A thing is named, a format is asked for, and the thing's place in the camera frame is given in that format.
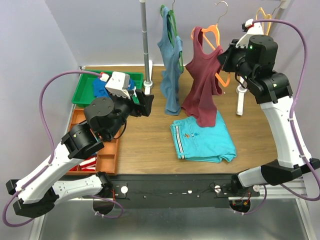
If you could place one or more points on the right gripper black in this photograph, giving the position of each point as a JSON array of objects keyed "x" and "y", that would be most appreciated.
[{"x": 225, "y": 58}]

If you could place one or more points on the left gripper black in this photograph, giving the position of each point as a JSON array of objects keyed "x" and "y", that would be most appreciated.
[{"x": 139, "y": 105}]

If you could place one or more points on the maroon tank top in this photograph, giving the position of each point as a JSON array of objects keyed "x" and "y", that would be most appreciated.
[{"x": 203, "y": 69}]

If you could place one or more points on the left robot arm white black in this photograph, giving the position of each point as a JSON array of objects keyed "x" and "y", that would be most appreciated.
[{"x": 41, "y": 190}]

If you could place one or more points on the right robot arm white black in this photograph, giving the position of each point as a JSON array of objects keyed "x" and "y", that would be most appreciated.
[{"x": 275, "y": 97}]

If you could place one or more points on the grey-blue tank top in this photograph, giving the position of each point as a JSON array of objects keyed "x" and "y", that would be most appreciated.
[{"x": 170, "y": 55}]

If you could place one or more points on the yellow plastic hanger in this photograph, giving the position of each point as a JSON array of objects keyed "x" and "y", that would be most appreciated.
[{"x": 266, "y": 26}]

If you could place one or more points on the green plastic hanger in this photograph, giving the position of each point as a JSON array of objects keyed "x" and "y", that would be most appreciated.
[{"x": 173, "y": 35}]

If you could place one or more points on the left rack foot white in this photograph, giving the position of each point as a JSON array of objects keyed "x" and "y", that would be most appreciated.
[{"x": 148, "y": 83}]

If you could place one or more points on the rack foot white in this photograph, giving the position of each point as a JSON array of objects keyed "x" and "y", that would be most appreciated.
[
  {"x": 148, "y": 83},
  {"x": 241, "y": 91}
]

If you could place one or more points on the left rack pole silver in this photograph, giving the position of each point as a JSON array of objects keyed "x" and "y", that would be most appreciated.
[{"x": 144, "y": 29}]

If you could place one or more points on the rack pole silver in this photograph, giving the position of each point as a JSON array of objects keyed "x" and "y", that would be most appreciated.
[
  {"x": 144, "y": 29},
  {"x": 276, "y": 15}
]

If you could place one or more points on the right rack foot white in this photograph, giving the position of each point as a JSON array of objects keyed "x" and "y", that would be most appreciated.
[{"x": 241, "y": 91}]

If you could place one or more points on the blue shirt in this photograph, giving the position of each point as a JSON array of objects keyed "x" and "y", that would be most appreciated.
[{"x": 99, "y": 89}]

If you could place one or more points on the green plastic tray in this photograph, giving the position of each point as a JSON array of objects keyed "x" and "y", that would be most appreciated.
[{"x": 84, "y": 92}]

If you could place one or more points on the turquoise folded shorts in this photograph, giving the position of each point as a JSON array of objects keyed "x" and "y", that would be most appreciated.
[{"x": 202, "y": 144}]

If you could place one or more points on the red white striped cloth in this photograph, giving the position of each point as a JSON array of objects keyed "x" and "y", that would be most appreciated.
[{"x": 88, "y": 165}]

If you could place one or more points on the right rack pole silver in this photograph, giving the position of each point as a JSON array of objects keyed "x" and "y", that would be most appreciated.
[{"x": 276, "y": 15}]

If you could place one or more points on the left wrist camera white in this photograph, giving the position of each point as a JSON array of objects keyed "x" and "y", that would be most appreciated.
[{"x": 118, "y": 84}]

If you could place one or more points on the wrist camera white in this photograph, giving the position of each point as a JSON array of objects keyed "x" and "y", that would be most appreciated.
[
  {"x": 118, "y": 84},
  {"x": 250, "y": 29}
]

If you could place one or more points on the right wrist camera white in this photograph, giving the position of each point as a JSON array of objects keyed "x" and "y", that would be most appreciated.
[{"x": 250, "y": 29}]

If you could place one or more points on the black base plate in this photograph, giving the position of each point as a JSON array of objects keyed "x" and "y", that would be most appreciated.
[{"x": 167, "y": 191}]

